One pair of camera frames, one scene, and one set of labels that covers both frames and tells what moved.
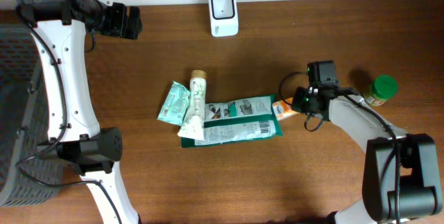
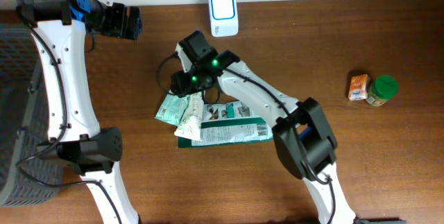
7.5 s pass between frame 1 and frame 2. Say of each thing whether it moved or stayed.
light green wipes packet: stayed
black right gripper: moved
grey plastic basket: stayed
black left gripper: stayed
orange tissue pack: moved
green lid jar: stayed
